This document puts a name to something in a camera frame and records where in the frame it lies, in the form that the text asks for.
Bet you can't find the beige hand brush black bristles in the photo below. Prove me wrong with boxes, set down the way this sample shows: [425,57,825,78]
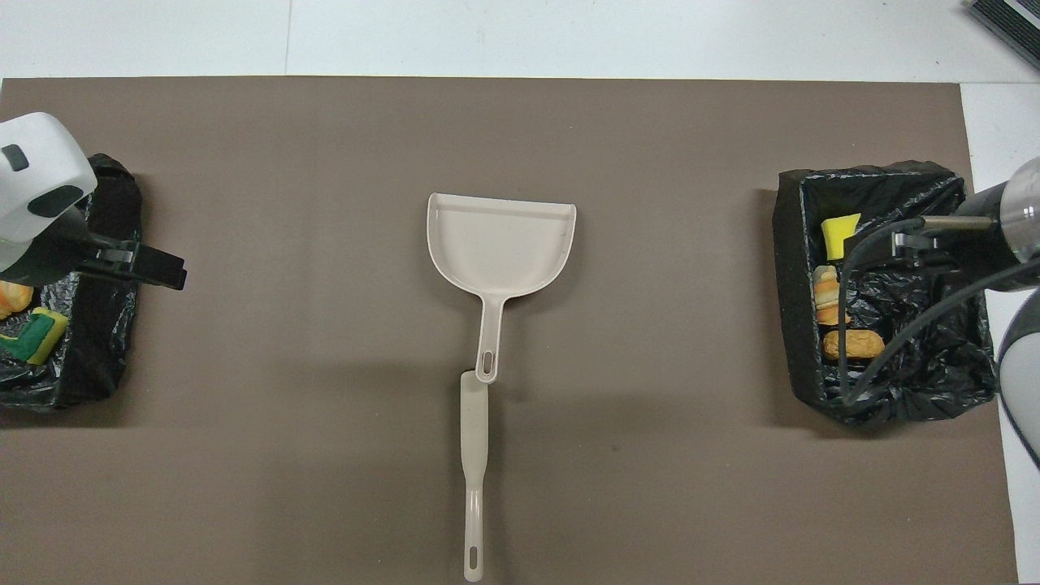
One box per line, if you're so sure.
[460,370,490,583]

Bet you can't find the small yellow sponge piece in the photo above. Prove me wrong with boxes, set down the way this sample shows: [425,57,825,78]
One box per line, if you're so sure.
[820,213,862,261]

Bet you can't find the beige plastic dustpan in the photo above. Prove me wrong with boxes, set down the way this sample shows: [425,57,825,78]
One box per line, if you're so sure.
[427,193,578,384]

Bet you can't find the black ribbed panel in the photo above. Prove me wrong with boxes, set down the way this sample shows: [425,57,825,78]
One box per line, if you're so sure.
[965,0,1040,70]

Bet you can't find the black bag-lined bin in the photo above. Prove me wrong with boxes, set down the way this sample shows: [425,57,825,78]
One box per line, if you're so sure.
[0,153,145,410]
[773,161,1001,427]

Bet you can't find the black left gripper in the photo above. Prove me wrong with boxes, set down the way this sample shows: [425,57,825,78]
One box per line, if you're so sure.
[73,236,189,292]

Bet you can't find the pale layered bread chunk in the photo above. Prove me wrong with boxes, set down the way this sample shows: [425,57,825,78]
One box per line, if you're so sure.
[812,265,852,327]

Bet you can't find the brown bread roll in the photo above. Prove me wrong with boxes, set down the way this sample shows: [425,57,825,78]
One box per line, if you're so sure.
[822,329,886,362]

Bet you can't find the striped croissant piece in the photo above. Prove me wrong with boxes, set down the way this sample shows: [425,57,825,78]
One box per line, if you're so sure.
[0,279,36,321]

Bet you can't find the notched yellow sponge piece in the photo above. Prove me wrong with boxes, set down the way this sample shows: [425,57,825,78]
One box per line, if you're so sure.
[0,307,71,367]

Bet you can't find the brown paper table mat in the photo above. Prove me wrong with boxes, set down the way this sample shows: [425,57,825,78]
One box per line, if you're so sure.
[0,77,1018,585]

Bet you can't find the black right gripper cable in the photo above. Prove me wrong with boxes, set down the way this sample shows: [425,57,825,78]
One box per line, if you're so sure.
[835,213,1040,405]

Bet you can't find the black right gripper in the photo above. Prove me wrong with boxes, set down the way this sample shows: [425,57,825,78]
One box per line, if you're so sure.
[891,227,999,277]

